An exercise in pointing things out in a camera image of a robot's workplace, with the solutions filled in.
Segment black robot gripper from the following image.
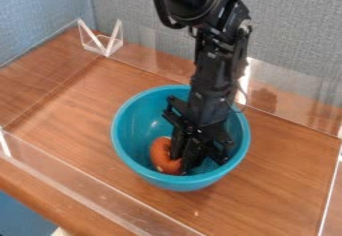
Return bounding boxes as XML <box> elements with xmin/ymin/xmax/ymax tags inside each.
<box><xmin>164</xmin><ymin>55</ymin><xmax>240</xmax><ymax>175</ymax></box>

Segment brown and white toy mushroom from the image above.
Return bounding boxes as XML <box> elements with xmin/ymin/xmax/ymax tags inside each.
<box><xmin>150</xmin><ymin>137</ymin><xmax>182</xmax><ymax>175</ymax></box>

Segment blue plastic bowl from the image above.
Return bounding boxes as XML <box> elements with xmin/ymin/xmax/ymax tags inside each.
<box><xmin>111</xmin><ymin>85</ymin><xmax>252</xmax><ymax>192</ymax></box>

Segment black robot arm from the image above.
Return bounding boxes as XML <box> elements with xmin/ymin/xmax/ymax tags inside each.
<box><xmin>154</xmin><ymin>0</ymin><xmax>253</xmax><ymax>175</ymax></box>

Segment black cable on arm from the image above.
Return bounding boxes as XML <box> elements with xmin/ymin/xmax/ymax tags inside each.
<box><xmin>225</xmin><ymin>79</ymin><xmax>250</xmax><ymax>114</ymax></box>

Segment clear acrylic back wall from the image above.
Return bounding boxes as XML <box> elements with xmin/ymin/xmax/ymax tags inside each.
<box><xmin>109</xmin><ymin>21</ymin><xmax>342</xmax><ymax>138</ymax></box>

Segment clear acrylic wall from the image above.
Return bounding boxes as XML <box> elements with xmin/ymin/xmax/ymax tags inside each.
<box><xmin>317</xmin><ymin>146</ymin><xmax>342</xmax><ymax>236</ymax></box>
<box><xmin>0</xmin><ymin>128</ymin><xmax>205</xmax><ymax>236</ymax></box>
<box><xmin>109</xmin><ymin>21</ymin><xmax>342</xmax><ymax>138</ymax></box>
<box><xmin>0</xmin><ymin>18</ymin><xmax>81</xmax><ymax>68</ymax></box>

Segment clear acrylic front wall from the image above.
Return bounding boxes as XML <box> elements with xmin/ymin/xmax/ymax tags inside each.
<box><xmin>0</xmin><ymin>128</ymin><xmax>205</xmax><ymax>236</ymax></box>

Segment clear acrylic right wall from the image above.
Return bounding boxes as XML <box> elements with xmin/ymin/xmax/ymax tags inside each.
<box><xmin>317</xmin><ymin>146</ymin><xmax>342</xmax><ymax>236</ymax></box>

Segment clear acrylic corner bracket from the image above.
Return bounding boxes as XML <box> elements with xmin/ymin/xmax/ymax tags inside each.
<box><xmin>78</xmin><ymin>19</ymin><xmax>123</xmax><ymax>57</ymax></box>

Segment clear acrylic left wall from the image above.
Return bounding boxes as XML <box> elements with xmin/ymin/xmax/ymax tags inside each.
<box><xmin>0</xmin><ymin>18</ymin><xmax>81</xmax><ymax>68</ymax></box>

